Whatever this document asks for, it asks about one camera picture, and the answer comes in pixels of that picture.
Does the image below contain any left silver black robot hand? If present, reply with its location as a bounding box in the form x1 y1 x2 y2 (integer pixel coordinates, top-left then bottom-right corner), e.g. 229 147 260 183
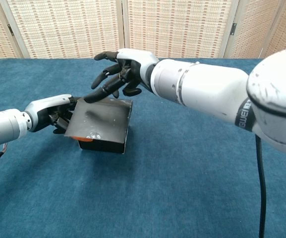
23 93 93 142

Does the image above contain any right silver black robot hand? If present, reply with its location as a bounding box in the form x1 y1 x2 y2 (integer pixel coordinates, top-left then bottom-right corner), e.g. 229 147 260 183
83 48 160 104

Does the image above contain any black foldable cardboard box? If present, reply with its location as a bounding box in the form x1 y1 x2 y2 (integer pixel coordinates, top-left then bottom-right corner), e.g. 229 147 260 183
63 97 133 154

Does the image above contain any blue felt table mat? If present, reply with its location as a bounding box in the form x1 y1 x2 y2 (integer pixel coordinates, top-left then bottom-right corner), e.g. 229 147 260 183
0 58 286 238

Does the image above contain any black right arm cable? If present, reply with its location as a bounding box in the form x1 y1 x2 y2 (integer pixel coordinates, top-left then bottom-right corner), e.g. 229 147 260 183
255 135 267 238

